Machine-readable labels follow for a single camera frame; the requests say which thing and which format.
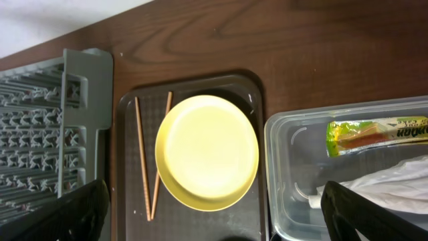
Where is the green snack wrapper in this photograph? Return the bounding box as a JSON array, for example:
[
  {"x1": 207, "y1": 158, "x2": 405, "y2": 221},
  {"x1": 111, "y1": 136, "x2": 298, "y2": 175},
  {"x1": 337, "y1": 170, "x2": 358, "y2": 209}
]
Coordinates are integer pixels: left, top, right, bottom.
[{"x1": 326, "y1": 116, "x2": 427, "y2": 157}]

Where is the wooden chopstick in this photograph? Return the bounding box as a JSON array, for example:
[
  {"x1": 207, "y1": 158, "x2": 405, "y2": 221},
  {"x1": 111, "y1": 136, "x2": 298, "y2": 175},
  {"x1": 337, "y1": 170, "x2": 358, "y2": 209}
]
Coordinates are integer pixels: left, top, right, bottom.
[
  {"x1": 150, "y1": 91, "x2": 173, "y2": 220},
  {"x1": 134, "y1": 97, "x2": 151, "y2": 222}
]

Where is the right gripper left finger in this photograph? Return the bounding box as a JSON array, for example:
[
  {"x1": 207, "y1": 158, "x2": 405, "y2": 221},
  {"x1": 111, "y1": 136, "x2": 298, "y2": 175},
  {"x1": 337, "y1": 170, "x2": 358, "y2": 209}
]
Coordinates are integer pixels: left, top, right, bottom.
[{"x1": 1, "y1": 179, "x2": 110, "y2": 240}]

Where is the right wooden chopstick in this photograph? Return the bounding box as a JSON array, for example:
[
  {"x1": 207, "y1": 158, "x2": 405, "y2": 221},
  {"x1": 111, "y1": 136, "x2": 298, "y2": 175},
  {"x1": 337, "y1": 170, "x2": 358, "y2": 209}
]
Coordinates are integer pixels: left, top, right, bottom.
[{"x1": 150, "y1": 91, "x2": 173, "y2": 220}]

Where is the grey plastic dish rack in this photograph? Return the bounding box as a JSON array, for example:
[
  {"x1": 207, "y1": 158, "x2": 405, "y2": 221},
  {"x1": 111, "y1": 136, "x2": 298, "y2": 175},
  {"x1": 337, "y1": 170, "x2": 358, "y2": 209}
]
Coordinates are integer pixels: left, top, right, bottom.
[{"x1": 1, "y1": 49, "x2": 113, "y2": 224}]

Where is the white napkin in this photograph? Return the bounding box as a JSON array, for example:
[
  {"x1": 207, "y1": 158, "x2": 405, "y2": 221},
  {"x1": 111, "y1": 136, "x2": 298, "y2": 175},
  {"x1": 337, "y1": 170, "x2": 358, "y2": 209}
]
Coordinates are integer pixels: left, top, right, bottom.
[{"x1": 308, "y1": 155, "x2": 428, "y2": 215}]

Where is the dark brown serving tray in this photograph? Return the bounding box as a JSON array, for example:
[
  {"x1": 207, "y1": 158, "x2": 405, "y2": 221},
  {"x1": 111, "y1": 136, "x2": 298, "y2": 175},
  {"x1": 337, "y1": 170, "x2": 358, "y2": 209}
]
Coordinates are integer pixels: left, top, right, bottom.
[{"x1": 114, "y1": 72, "x2": 270, "y2": 240}]

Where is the yellow round plate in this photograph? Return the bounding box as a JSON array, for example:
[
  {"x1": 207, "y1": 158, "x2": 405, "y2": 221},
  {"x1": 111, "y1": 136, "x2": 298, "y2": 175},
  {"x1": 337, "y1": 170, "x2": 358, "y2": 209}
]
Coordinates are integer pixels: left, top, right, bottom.
[{"x1": 155, "y1": 95, "x2": 259, "y2": 212}]

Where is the clear plastic waste container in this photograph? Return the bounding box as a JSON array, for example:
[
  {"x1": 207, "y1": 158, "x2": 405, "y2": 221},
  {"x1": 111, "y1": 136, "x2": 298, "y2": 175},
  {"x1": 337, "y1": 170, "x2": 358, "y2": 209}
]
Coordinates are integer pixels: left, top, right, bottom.
[{"x1": 264, "y1": 96, "x2": 427, "y2": 240}]

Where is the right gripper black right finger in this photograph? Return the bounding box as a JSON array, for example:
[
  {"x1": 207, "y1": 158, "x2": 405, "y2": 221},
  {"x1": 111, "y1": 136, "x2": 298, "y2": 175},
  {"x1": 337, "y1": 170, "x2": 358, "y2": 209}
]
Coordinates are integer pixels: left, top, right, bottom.
[{"x1": 321, "y1": 181, "x2": 427, "y2": 241}]

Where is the left wooden chopstick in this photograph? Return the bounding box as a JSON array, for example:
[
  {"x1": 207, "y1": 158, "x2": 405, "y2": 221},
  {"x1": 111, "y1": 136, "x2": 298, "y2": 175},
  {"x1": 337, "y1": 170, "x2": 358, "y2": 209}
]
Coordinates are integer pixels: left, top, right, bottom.
[{"x1": 134, "y1": 97, "x2": 151, "y2": 222}]

